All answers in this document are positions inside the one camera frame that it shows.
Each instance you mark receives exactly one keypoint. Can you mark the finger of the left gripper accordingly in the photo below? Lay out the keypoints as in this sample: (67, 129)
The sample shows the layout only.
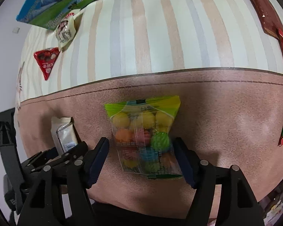
(68, 152)
(39, 159)

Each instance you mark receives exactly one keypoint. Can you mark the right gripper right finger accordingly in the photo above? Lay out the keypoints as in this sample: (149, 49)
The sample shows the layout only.
(238, 204)

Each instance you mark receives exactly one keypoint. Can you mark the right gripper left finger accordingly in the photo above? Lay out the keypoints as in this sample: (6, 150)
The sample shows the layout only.
(59, 192)

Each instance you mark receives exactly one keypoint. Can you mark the white nitz snack packet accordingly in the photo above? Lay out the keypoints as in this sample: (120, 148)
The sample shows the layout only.
(63, 134)

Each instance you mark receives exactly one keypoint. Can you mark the colourful gumball bag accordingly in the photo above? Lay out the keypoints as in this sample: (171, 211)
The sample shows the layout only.
(140, 131)

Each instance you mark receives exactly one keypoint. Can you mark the black device at bedside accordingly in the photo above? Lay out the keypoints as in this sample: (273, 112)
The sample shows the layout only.
(8, 150)

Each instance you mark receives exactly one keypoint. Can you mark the red triangular snack packet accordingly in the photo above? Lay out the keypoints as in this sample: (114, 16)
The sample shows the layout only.
(46, 59)

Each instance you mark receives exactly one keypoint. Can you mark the small white candy packet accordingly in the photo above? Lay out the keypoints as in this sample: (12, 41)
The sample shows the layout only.
(65, 31)

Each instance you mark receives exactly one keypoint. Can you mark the dark red snack packet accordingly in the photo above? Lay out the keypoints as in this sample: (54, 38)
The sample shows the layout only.
(268, 17)

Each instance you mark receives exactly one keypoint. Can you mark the wall socket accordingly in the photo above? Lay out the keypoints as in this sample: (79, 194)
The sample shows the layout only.
(16, 30)

